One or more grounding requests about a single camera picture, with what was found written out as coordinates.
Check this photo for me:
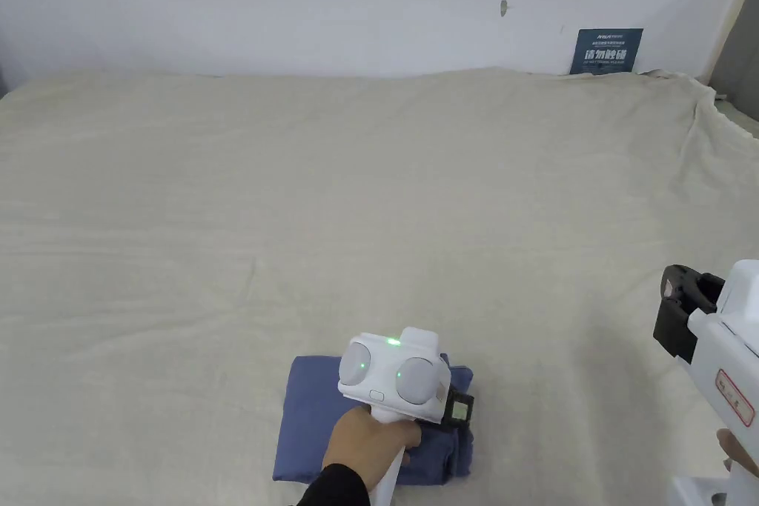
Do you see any blue sign with white print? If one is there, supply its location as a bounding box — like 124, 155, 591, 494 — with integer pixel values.
569, 27, 645, 76

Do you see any person's right hand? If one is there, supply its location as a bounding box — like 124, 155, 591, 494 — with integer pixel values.
715, 428, 759, 481

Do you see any dark blue garment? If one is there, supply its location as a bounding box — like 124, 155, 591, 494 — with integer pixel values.
272, 354, 477, 485

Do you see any person's left hand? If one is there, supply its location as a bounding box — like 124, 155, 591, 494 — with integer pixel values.
321, 405, 425, 493

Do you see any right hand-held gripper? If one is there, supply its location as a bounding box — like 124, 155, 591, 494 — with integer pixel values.
652, 259, 759, 506

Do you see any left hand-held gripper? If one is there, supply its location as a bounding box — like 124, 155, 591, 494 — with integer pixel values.
337, 326, 477, 499

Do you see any bed with beige sheet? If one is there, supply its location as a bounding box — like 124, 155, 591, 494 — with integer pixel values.
0, 66, 759, 506

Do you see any person's left forearm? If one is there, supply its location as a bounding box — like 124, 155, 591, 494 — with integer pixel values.
294, 462, 382, 506

